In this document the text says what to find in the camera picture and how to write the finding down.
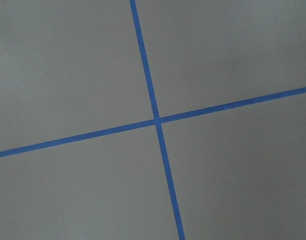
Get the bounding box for blue tape grid lines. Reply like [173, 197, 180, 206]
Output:
[0, 0, 306, 240]

